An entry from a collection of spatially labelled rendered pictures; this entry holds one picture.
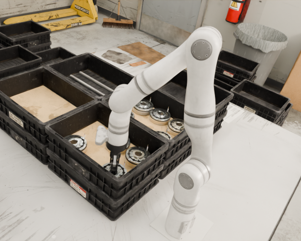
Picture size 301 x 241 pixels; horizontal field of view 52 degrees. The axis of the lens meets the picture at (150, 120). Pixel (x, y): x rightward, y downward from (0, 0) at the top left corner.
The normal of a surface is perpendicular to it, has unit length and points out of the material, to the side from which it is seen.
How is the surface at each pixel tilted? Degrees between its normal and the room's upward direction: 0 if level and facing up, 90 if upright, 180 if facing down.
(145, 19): 90
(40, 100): 0
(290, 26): 90
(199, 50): 86
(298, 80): 76
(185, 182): 92
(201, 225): 1
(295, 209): 0
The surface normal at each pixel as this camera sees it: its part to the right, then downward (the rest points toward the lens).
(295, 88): -0.53, 0.18
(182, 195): -0.63, 0.37
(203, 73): -0.16, 0.50
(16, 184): 0.15, -0.80
